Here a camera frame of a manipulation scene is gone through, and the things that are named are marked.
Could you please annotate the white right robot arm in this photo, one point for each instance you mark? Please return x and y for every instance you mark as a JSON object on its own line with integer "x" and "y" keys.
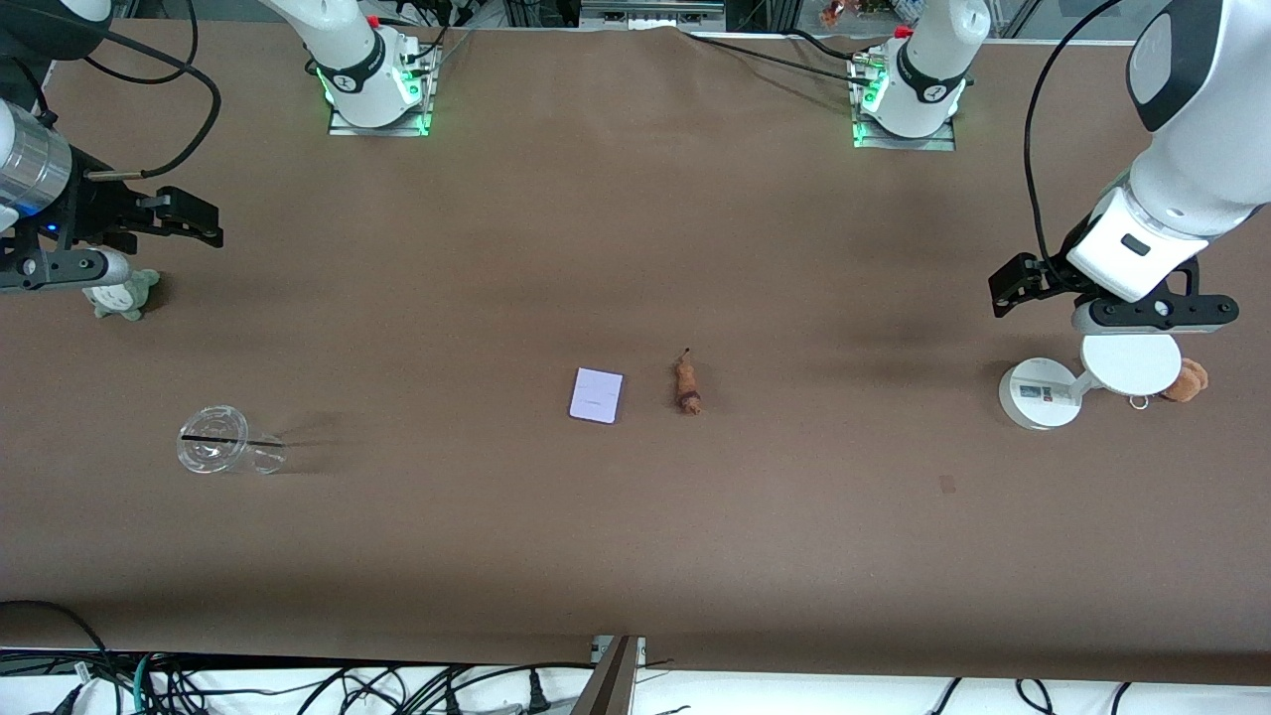
{"x": 348, "y": 40}

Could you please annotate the small colourful toy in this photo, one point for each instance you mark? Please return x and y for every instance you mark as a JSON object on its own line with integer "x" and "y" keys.
{"x": 839, "y": 12}

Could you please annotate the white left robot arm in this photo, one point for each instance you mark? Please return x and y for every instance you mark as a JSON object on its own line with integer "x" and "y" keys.
{"x": 1192, "y": 169}

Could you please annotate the brown table cover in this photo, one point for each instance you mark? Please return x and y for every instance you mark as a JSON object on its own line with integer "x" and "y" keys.
{"x": 635, "y": 556}

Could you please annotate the aluminium frame rail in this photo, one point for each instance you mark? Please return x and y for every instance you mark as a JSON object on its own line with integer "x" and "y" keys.
{"x": 650, "y": 12}

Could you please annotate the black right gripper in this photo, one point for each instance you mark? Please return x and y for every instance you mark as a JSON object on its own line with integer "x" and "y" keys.
{"x": 96, "y": 212}

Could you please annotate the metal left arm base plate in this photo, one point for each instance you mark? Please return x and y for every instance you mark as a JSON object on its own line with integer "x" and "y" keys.
{"x": 933, "y": 144}

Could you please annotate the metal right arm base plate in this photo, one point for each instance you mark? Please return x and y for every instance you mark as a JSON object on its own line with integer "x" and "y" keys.
{"x": 343, "y": 127}

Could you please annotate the thin black straw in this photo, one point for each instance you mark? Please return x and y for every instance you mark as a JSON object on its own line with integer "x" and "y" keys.
{"x": 228, "y": 439}

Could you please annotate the grey metal mount post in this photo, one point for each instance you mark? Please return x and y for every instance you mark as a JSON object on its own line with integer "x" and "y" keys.
{"x": 608, "y": 685}

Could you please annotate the brown lion statue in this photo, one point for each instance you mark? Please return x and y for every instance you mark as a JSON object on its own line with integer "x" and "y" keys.
{"x": 686, "y": 382}

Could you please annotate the white round stand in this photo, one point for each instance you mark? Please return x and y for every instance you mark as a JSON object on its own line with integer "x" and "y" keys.
{"x": 1038, "y": 397}

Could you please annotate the clear plastic cup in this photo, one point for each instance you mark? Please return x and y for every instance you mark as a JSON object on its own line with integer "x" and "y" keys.
{"x": 213, "y": 455}

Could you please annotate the grey green plush toy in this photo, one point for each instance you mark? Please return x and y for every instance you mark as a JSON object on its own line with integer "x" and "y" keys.
{"x": 124, "y": 301}

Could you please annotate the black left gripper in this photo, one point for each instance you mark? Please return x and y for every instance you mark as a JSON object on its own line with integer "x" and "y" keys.
{"x": 1053, "y": 269}

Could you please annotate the black power plug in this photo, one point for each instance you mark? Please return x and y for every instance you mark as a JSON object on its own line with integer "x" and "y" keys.
{"x": 538, "y": 695}

